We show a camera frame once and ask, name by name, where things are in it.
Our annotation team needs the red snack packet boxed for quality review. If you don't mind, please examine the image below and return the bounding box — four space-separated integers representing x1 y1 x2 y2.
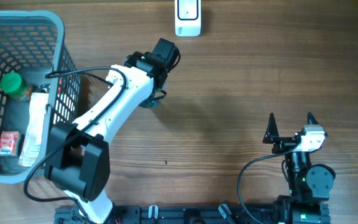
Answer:
0 131 21 157

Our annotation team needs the black red snack wrapper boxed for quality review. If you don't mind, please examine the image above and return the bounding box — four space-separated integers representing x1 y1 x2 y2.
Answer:
35 83 50 93

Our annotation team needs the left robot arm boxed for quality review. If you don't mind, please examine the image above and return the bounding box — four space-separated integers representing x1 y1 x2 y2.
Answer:
44 39 181 223

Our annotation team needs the grey plastic mesh basket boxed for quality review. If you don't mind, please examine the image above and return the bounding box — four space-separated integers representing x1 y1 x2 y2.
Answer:
0 11 81 184

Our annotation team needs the white barcode scanner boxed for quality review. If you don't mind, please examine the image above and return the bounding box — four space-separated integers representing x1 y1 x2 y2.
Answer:
174 0 201 37

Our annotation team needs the blue mouthwash bottle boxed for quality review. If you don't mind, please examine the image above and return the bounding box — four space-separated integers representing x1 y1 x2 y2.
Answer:
139 95 165 108

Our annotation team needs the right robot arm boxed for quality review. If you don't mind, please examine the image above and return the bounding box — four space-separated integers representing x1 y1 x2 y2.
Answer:
263 113 336 224

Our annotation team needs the white long flat pouch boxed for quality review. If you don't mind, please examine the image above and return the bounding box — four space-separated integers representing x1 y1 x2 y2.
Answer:
18 93 48 167

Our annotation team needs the green lid jar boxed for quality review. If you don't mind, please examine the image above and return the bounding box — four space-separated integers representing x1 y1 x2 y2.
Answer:
0 72 33 102

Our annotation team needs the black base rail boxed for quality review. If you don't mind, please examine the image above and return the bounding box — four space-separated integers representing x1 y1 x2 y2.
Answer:
53 203 332 224

